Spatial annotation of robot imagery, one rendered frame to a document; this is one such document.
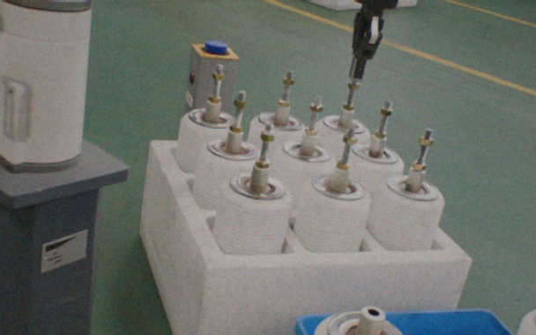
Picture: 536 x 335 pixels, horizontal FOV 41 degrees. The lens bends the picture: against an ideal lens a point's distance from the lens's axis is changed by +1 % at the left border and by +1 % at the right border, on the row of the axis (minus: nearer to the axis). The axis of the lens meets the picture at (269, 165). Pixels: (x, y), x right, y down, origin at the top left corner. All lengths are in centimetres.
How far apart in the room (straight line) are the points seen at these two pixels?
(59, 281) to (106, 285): 31
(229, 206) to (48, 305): 24
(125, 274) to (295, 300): 33
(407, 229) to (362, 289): 11
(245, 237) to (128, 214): 47
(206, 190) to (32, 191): 33
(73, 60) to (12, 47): 6
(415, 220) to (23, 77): 55
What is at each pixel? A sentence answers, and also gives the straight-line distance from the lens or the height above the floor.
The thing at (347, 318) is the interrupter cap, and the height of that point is 25.
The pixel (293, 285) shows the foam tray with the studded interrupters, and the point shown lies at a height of 15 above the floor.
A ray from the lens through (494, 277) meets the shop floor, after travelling 142.
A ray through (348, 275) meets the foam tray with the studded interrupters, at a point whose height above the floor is 16.
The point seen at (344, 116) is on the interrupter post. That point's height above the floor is 27.
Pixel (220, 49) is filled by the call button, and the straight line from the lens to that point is 126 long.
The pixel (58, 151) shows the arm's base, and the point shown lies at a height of 32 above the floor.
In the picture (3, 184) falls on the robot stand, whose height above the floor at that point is 30.
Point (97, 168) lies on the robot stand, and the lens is 80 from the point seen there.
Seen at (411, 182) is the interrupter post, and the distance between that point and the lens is 102.
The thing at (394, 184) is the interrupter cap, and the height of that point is 25.
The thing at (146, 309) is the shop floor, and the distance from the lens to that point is 110.
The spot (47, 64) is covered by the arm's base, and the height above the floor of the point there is 42.
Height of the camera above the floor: 64
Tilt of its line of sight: 23 degrees down
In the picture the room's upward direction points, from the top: 11 degrees clockwise
